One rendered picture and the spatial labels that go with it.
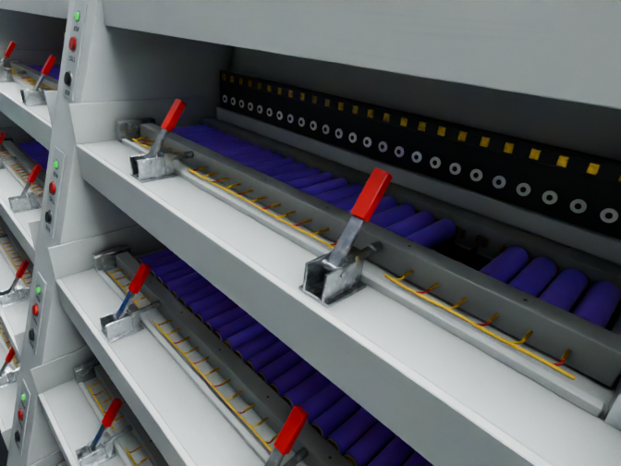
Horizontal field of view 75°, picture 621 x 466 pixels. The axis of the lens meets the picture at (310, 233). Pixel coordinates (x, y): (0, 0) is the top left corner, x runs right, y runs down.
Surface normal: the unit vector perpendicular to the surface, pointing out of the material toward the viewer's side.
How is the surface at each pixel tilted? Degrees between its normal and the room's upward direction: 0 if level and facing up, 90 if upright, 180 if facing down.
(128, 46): 90
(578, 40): 107
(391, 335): 17
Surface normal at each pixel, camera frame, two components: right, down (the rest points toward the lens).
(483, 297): -0.71, 0.26
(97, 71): 0.70, 0.37
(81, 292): 0.08, -0.89
